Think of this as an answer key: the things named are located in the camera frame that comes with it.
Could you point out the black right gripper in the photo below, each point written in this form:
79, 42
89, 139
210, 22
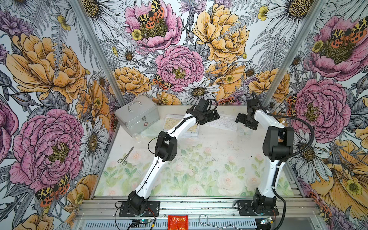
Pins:
253, 126

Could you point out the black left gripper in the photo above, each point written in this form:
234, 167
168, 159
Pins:
211, 118

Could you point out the white keyboard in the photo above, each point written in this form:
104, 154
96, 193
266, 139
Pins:
224, 122

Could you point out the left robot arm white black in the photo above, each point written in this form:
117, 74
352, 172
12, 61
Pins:
165, 151

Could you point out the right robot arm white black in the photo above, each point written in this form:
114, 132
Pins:
277, 145

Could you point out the silver metal case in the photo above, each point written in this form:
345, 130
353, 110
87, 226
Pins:
138, 115

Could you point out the metal scissors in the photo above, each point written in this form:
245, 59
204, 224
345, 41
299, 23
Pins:
123, 161

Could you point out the red packet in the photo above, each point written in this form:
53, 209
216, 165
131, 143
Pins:
178, 222

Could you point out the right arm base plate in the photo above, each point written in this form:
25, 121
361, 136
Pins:
245, 208

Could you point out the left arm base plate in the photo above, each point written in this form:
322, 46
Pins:
152, 207

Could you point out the right aluminium frame post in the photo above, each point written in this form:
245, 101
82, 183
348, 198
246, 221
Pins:
310, 20

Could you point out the aluminium frame post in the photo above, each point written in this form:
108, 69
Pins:
310, 20
88, 29

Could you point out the aluminium front rail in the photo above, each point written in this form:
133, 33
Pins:
105, 207

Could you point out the left aluminium frame post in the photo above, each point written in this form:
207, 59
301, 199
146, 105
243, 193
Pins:
88, 29

